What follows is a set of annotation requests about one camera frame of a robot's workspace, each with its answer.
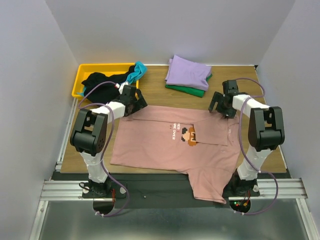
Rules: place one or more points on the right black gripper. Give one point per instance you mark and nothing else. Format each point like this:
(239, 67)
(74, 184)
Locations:
(220, 104)

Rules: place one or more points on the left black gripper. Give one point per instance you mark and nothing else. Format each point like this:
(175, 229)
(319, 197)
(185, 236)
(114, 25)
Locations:
(140, 104)

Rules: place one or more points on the pink t-shirt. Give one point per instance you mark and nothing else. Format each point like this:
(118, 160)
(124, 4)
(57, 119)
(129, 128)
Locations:
(201, 144)

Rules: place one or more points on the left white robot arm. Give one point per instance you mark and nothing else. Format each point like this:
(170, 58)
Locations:
(92, 132)

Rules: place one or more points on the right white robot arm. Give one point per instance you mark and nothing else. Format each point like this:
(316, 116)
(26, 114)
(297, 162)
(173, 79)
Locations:
(265, 133)

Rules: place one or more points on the folded green t-shirt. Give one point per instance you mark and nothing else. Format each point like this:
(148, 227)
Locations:
(190, 90)

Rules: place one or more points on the teal garment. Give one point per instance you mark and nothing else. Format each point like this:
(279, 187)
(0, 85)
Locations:
(136, 72)

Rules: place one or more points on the folded lavender t-shirt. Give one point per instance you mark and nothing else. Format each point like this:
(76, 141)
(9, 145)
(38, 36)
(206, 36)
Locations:
(186, 73)

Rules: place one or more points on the yellow plastic bin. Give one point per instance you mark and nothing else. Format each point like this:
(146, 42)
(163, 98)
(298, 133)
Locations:
(85, 69)

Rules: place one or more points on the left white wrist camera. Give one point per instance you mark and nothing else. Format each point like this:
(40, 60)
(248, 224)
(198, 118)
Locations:
(120, 87)

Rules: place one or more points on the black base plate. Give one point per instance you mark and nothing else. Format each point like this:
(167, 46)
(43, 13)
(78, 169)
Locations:
(138, 191)

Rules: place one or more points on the aluminium rail frame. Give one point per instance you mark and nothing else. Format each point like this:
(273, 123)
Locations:
(279, 211)

